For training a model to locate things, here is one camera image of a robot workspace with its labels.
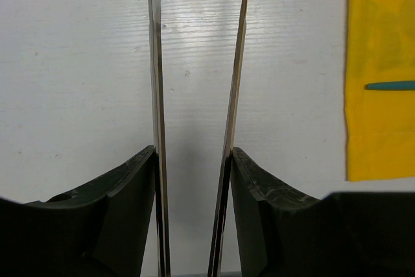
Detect stainless steel serving tongs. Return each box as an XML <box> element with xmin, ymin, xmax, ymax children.
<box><xmin>148</xmin><ymin>0</ymin><xmax>248</xmax><ymax>276</ymax></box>

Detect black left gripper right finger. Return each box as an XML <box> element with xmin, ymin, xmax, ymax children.
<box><xmin>231</xmin><ymin>148</ymin><xmax>414</xmax><ymax>276</ymax></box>

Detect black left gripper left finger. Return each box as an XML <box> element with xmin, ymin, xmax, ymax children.
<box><xmin>1</xmin><ymin>146</ymin><xmax>155</xmax><ymax>276</ymax></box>

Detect yellow cloth placemat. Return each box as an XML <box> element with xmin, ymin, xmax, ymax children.
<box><xmin>345</xmin><ymin>0</ymin><xmax>414</xmax><ymax>182</ymax></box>

